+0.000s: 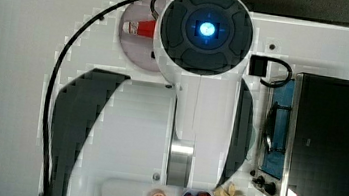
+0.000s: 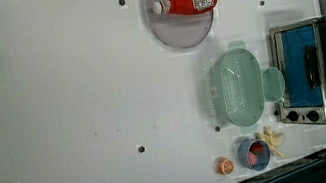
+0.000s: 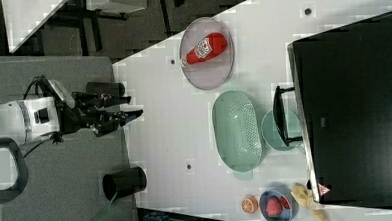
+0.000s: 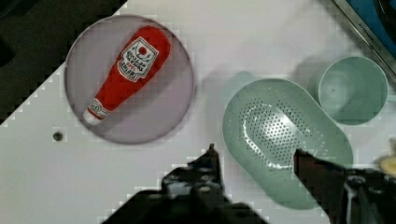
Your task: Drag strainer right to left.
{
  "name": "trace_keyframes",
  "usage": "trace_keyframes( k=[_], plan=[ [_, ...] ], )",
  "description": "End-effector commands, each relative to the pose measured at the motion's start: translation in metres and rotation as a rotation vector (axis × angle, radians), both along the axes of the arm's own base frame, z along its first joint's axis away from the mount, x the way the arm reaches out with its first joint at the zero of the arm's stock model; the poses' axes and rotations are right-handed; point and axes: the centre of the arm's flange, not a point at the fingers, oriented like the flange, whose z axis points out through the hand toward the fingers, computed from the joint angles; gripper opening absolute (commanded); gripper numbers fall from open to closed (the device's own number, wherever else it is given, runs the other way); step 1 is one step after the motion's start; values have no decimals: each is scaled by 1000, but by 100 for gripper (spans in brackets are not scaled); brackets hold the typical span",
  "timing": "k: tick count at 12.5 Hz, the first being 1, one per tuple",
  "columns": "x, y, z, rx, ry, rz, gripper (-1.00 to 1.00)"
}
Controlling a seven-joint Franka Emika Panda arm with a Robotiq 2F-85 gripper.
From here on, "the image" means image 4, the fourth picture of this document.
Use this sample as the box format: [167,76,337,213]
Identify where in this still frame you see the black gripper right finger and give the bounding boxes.
[293,149,396,224]

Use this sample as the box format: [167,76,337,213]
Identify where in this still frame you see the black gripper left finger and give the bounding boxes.
[161,143,224,199]

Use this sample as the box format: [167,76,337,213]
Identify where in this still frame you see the green oval strainer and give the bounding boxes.
[222,78,353,210]

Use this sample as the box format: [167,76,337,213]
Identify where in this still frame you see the yellow banana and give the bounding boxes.
[373,138,396,177]

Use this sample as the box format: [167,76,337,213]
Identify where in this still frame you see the grey round plate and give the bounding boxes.
[64,15,195,145]

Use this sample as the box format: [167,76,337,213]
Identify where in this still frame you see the green cup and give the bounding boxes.
[311,56,395,125]

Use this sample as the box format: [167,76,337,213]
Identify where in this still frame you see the red plush ketchup bottle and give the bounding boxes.
[83,25,172,125]

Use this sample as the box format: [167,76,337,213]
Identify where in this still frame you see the black toaster oven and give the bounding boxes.
[330,0,396,78]

